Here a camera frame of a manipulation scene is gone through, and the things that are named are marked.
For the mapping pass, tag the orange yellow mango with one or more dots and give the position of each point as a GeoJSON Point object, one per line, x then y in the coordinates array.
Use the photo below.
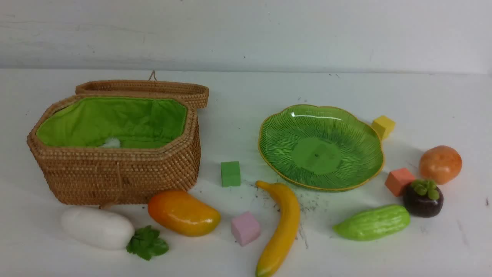
{"type": "Point", "coordinates": [182, 213]}

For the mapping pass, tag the yellow banana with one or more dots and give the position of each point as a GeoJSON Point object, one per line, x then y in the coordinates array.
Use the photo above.
{"type": "Point", "coordinates": [278, 247]}

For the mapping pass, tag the pink foam cube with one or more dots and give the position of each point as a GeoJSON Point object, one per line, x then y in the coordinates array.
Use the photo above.
{"type": "Point", "coordinates": [245, 228]}

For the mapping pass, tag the yellow foam cube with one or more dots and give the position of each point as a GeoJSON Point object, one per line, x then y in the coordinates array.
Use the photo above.
{"type": "Point", "coordinates": [383, 126]}

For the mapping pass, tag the orange foam cube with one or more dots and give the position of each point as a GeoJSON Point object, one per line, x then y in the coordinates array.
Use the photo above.
{"type": "Point", "coordinates": [397, 180]}

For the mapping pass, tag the white radish with leaves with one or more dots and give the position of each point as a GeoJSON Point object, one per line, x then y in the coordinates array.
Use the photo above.
{"type": "Point", "coordinates": [111, 231]}

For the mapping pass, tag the woven rattan basket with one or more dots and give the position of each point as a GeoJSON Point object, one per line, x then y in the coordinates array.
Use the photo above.
{"type": "Point", "coordinates": [95, 149]}

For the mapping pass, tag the dark purple mangosteen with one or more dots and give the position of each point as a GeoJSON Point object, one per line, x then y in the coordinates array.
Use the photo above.
{"type": "Point", "coordinates": [423, 198]}

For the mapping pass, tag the green glass leaf plate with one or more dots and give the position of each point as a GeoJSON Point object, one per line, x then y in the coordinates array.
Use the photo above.
{"type": "Point", "coordinates": [321, 148]}

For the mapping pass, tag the green bitter gourd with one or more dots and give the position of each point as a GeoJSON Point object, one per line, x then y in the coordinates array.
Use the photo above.
{"type": "Point", "coordinates": [373, 224]}

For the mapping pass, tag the orange persimmon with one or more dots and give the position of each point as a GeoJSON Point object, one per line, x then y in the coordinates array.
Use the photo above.
{"type": "Point", "coordinates": [441, 164]}

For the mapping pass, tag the green foam cube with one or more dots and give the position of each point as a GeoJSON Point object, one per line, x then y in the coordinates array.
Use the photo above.
{"type": "Point", "coordinates": [230, 174]}

